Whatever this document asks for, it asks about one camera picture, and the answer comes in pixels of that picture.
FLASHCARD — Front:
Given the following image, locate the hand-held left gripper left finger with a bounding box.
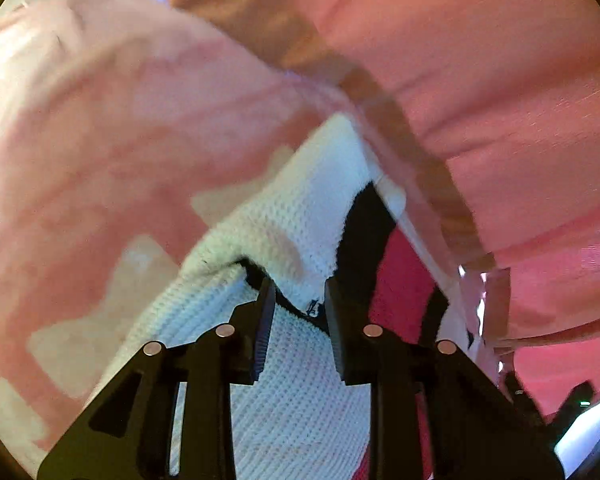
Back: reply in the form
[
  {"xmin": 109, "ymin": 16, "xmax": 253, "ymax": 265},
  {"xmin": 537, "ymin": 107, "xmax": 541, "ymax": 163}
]
[{"xmin": 37, "ymin": 276, "xmax": 277, "ymax": 480}]

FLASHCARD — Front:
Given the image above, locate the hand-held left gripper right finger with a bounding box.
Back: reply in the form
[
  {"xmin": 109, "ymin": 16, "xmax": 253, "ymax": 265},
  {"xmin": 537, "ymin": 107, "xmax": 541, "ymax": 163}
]
[{"xmin": 324, "ymin": 277, "xmax": 566, "ymax": 480}]

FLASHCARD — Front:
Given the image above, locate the pink curtain with tan trim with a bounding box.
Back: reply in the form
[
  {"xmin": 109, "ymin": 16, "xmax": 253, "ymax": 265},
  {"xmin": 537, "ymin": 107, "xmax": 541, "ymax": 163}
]
[{"xmin": 170, "ymin": 0, "xmax": 600, "ymax": 411}]

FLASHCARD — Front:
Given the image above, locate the white knit sweater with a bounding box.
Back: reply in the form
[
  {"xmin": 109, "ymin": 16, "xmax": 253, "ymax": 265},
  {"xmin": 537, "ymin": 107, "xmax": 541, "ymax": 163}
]
[{"xmin": 87, "ymin": 114, "xmax": 481, "ymax": 480}]

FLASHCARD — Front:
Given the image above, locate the pink printed blanket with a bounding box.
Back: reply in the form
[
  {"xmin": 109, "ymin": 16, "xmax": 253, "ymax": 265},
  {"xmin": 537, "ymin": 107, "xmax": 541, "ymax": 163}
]
[{"xmin": 0, "ymin": 0, "xmax": 381, "ymax": 461}]

